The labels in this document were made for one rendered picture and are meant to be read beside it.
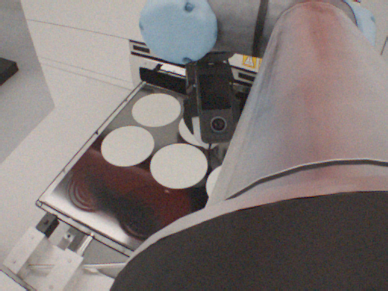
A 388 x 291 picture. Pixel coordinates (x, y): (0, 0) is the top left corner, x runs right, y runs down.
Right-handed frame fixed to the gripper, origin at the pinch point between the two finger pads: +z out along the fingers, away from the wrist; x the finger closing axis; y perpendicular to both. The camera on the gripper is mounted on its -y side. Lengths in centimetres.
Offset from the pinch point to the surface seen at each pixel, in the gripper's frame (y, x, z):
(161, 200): -9.0, 9.1, 2.1
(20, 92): 143, 109, 92
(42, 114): 118, 86, 92
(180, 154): 0.2, 5.2, 2.0
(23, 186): 1.5, 38.7, 10.0
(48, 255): -17.1, 28.2, 4.0
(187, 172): -3.8, 4.3, 2.0
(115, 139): 5.2, 17.2, 2.0
